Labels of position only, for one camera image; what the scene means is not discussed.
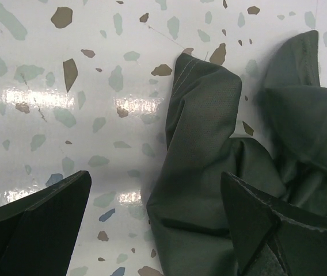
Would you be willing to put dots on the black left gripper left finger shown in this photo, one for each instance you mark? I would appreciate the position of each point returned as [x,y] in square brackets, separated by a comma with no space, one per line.
[38,232]

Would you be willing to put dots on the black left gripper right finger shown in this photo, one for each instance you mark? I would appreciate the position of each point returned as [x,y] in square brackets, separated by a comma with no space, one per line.
[270,236]

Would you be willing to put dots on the grey t shirt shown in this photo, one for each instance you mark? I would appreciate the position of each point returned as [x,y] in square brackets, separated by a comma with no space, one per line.
[185,208]

